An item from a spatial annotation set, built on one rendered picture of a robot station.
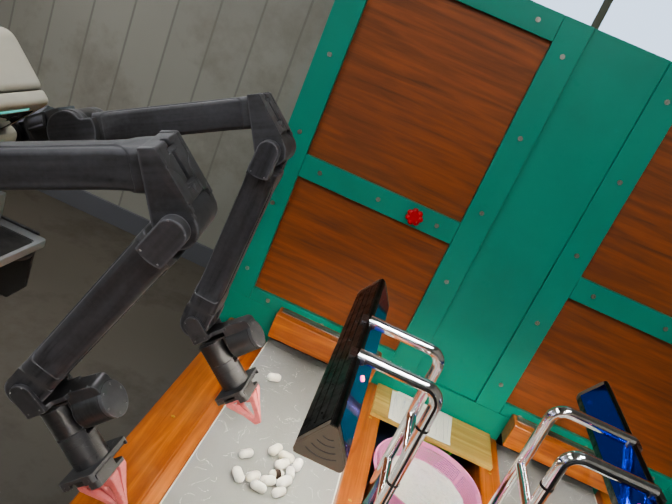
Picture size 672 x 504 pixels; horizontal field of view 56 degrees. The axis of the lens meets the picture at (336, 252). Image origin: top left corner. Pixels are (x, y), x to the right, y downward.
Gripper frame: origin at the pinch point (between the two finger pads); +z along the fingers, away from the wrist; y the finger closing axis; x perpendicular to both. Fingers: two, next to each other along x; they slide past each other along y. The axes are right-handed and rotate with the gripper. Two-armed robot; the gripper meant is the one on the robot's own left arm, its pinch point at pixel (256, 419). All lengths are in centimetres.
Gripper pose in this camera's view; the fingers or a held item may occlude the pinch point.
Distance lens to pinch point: 138.2
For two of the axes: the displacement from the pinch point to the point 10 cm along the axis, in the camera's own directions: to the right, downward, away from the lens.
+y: 1.8, -3.1, 9.3
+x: -8.8, 3.7, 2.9
